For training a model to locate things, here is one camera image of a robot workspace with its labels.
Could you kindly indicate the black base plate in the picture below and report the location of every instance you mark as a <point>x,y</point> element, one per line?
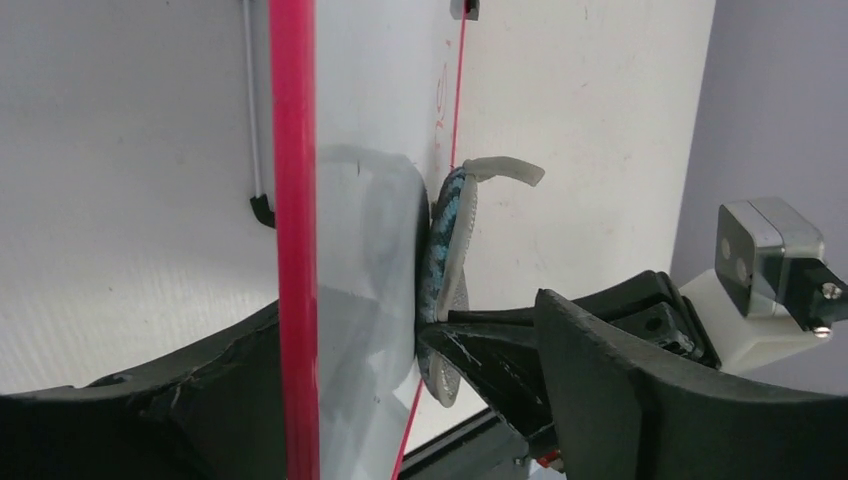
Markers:
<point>480,447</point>

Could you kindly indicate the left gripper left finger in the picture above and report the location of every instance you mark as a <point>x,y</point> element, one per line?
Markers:
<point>210,410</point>

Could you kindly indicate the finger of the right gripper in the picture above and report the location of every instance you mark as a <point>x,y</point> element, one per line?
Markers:
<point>505,365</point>
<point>523,317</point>

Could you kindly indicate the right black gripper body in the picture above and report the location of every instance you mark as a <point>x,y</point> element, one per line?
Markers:
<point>650,307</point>

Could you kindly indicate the silver mesh sponge eraser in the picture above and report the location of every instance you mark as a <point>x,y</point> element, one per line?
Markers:
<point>440,283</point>

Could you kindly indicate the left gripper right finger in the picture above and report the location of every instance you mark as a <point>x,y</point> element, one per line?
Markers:
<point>624,408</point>

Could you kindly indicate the red-framed whiteboard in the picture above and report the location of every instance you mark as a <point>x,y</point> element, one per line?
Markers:
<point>353,121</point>

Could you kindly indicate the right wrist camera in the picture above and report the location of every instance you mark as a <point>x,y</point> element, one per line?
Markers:
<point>770,293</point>

